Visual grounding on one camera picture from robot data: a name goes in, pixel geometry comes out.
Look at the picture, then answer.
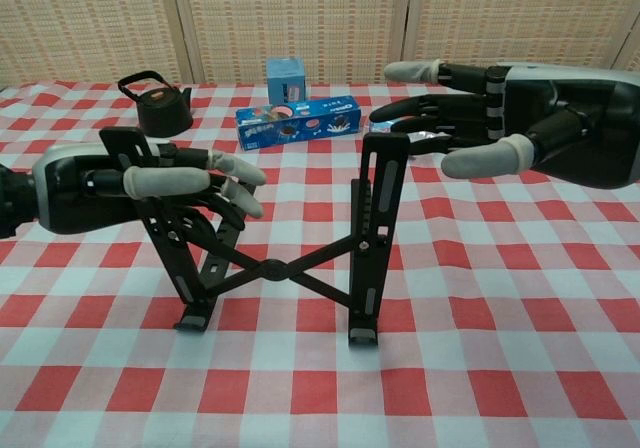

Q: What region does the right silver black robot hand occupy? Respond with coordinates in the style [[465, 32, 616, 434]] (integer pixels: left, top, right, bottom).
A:
[[368, 59, 640, 189]]

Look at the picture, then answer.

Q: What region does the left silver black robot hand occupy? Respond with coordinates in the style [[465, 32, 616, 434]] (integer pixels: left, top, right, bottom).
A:
[[30, 140, 267, 236]]

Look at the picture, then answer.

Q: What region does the black folding laptop stand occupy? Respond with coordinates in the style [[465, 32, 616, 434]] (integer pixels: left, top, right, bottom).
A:
[[98, 126, 411, 350]]

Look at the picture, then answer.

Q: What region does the red white checkered tablecloth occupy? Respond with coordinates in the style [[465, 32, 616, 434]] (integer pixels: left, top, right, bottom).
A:
[[0, 80, 640, 448]]

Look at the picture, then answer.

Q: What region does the bamboo folding screen panel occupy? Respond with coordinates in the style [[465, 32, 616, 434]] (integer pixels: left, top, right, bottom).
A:
[[169, 0, 416, 85], [0, 0, 184, 87], [612, 2, 640, 84], [402, 0, 631, 85]]

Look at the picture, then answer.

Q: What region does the black cast iron teapot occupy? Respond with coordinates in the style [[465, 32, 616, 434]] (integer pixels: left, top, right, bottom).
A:
[[117, 70, 193, 138]]

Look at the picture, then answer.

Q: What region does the clear bottle with blue label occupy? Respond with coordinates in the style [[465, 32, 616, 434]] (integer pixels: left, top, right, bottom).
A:
[[369, 120, 454, 157]]

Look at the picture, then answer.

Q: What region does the blue Oreo cookie box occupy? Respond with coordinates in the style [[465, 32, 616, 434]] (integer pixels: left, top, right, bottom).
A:
[[235, 95, 363, 153]]

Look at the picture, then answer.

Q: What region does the light blue cube box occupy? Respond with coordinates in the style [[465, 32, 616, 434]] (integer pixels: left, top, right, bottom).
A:
[[265, 57, 307, 107]]

